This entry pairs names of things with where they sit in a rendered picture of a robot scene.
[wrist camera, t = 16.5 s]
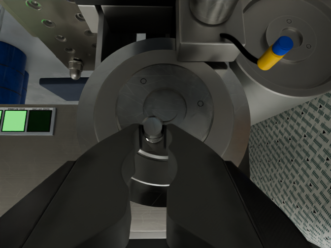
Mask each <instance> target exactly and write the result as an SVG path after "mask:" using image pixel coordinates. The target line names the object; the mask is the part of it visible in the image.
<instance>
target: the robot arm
mask: <svg viewBox="0 0 331 248"><path fill-rule="evenodd" d="M143 136H144V135H143V133H142V125H141V124H131V125H129V126H127V127H125V128H124V129H122V130H120V131H118V132H116V133H114V134H112V135H111V136H109V137H107V138H105V139H103V140H102V141H100V142H98V143H97V144H95V145H94V146H92V147H91V148H90V149H88V150H87V151H86V152H85V153H84V154H83V155H81V156H80V157H79V158H78V159H77V160H76V161H67V162H66V163H65V164H63V165H62V166H61V167H60V168H59V169H57V170H56V171H55V172H54V173H52V174H51V175H50V176H49V177H48V178H46V179H45V180H44V181H43V182H42V183H40V184H39V185H38V186H37V187H36V188H34V189H33V190H32V191H31V192H30V193H28V194H27V195H26V196H25V197H23V198H22V199H21V200H20V201H19V202H17V203H16V204H15V205H14V206H13V207H11V208H10V209H9V210H8V211H7V212H6V213H5V214H3V215H2V216H1V217H0V248H125V247H126V246H127V244H128V242H129V237H130V228H131V220H132V215H131V205H130V195H129V187H128V186H127V183H128V182H129V180H130V179H131V177H132V176H133V175H134V174H135V161H134V157H135V155H136V154H137V152H138V151H139V150H140V149H142V146H143ZM164 149H166V151H167V152H168V174H169V175H170V176H171V178H172V180H173V181H172V183H171V184H170V185H169V186H168V188H167V201H166V242H167V244H168V246H169V247H170V248H313V247H312V246H311V244H310V243H309V242H308V241H307V239H306V238H305V237H304V235H303V234H302V233H301V231H300V230H299V229H298V228H297V227H296V225H295V224H294V223H293V222H292V221H291V220H290V218H289V217H288V216H287V215H286V214H285V213H284V212H283V211H282V210H281V209H280V208H279V207H278V206H277V205H276V204H275V203H274V202H273V201H272V200H271V199H270V198H269V197H268V196H267V195H266V194H265V193H264V192H263V191H262V190H261V189H260V188H258V187H257V186H256V185H255V184H254V183H253V182H252V181H251V180H250V179H249V178H248V177H247V176H246V175H245V174H244V173H243V172H242V171H241V170H240V169H239V168H238V167H237V166H236V165H235V164H234V163H233V162H232V161H231V160H229V161H224V160H223V159H222V158H221V157H220V156H219V155H218V154H217V153H216V152H215V151H214V150H213V149H211V148H210V147H209V146H207V145H206V144H205V143H203V142H202V141H201V140H199V139H197V138H196V137H194V136H192V135H191V134H189V133H187V132H186V131H184V130H182V129H181V128H179V127H177V126H176V125H174V124H167V125H164Z"/></svg>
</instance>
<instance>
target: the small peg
mask: <svg viewBox="0 0 331 248"><path fill-rule="evenodd" d="M142 133H143V135H144V136H145V138H146V140H147V141H148V142H150V143H158V142H160V141H161V140H162V138H163V136H164V122H163V120H162V119H161V118H159V117H157V116H148V117H146V118H145V119H144V120H143V122H142Z"/></svg>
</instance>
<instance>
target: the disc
mask: <svg viewBox="0 0 331 248"><path fill-rule="evenodd" d="M162 49H164V50H175V51H176V38H167V37H159V38H150V39H144V40H140V41H137V42H134V43H131V44H129V45H126V46H124V47H122V48H120V49H119V50H117V51H115V52H114V53H112V54H111V55H110V56H108V57H107V58H106V59H105V60H103V61H102V62H101V63H100V64H99V65H98V67H97V68H96V69H95V70H94V71H93V73H92V74H91V76H90V77H89V79H88V80H87V82H86V84H85V86H84V88H83V90H82V93H81V96H80V99H79V102H78V107H77V114H76V130H77V137H78V142H79V146H80V149H81V152H82V154H84V153H85V152H86V151H87V150H88V149H90V148H91V147H92V146H94V145H95V144H97V143H98V140H97V137H96V134H95V129H94V106H95V101H96V98H97V95H98V92H99V90H100V88H101V86H102V84H103V82H104V81H105V79H106V78H107V77H108V75H109V74H110V73H111V72H112V71H113V70H114V69H115V68H116V67H117V66H118V65H119V64H121V63H122V62H124V61H125V60H127V59H129V58H130V57H133V56H135V55H137V54H140V53H143V52H147V51H151V50H162ZM205 63H206V64H208V65H209V66H210V67H211V68H212V69H214V70H215V71H216V73H217V74H218V75H219V76H220V77H221V79H222V80H223V82H224V83H225V85H226V87H227V88H228V91H229V93H230V95H231V98H232V103H233V108H234V128H233V133H232V138H231V141H230V143H229V146H228V148H227V150H226V151H225V153H224V155H223V156H222V159H223V160H224V161H229V160H231V161H232V162H233V163H234V164H235V165H236V166H237V167H238V166H239V164H240V163H241V161H242V159H243V157H244V154H245V152H246V149H247V145H248V142H249V137H250V128H251V118H250V109H249V104H248V100H247V97H246V94H245V91H244V89H243V87H242V85H241V83H240V81H239V80H238V78H237V77H236V75H235V74H234V72H233V71H232V70H231V69H230V67H229V66H228V65H227V64H226V63H225V62H205ZM127 186H128V187H129V195H130V201H132V202H135V203H137V204H141V205H145V206H151V207H166V201H167V188H168V186H153V185H148V184H145V183H141V182H139V181H136V180H134V179H132V178H131V179H130V180H129V182H128V183H127Z"/></svg>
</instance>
